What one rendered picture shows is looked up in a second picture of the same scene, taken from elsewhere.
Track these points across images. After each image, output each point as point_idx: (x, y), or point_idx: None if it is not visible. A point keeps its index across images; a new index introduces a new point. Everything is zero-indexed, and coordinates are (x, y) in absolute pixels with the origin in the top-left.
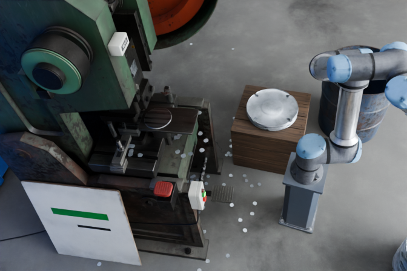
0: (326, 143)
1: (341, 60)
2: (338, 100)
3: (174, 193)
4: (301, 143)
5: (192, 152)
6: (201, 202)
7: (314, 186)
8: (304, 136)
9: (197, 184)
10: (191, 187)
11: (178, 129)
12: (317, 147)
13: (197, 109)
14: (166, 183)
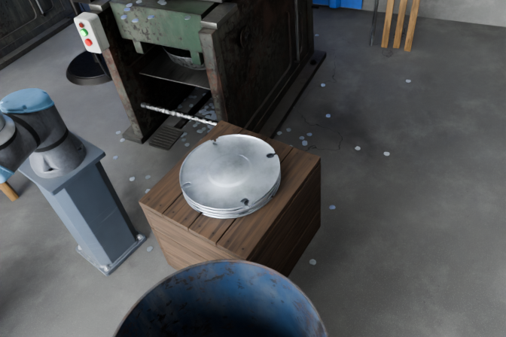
0: (6, 114)
1: None
2: None
3: None
4: (35, 89)
5: (127, 10)
6: (83, 38)
7: None
8: (41, 94)
9: (86, 16)
10: (87, 13)
11: None
12: (8, 99)
13: None
14: None
